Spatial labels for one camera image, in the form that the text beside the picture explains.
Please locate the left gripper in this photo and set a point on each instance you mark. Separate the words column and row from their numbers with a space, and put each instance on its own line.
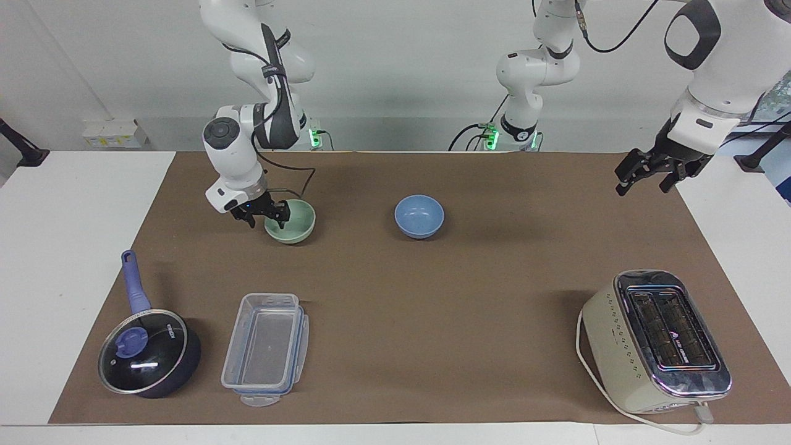
column 662, row 148

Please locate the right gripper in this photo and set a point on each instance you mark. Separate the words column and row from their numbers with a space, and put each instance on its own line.
column 254, row 205

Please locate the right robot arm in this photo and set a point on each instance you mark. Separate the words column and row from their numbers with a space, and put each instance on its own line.
column 230, row 154

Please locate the glass lid with blue knob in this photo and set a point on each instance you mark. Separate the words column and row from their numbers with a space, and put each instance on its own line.
column 143, row 351

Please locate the black stand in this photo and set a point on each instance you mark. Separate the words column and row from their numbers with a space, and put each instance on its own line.
column 763, row 151
column 21, row 148

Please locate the clear plastic container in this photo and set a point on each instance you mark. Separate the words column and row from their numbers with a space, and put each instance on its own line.
column 266, row 349

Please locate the white wall socket box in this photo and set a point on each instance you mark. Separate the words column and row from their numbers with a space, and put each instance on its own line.
column 114, row 135

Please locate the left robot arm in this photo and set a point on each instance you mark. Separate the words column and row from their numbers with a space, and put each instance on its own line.
column 729, row 55

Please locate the blue bowl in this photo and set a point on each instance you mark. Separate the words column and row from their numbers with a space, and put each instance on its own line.
column 419, row 216

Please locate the green bowl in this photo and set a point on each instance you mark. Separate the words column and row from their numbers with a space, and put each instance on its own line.
column 296, row 224

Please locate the cream and chrome toaster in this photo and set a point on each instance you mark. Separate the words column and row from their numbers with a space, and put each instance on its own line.
column 655, row 340

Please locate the blue saucepan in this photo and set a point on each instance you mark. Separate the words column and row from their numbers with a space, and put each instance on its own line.
column 137, row 290

